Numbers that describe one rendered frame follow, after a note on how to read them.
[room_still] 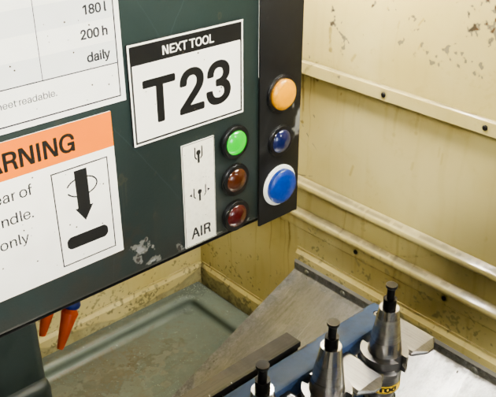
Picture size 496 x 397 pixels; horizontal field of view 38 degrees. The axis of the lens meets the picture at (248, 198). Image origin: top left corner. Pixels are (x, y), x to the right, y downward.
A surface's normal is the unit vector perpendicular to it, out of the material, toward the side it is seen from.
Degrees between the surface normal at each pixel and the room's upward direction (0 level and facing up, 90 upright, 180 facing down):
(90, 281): 90
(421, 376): 24
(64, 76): 90
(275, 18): 90
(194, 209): 90
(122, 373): 0
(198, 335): 0
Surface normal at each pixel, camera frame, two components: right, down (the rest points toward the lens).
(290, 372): 0.00, -0.88
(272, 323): -0.30, -0.67
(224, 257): -0.74, 0.32
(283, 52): 0.67, 0.36
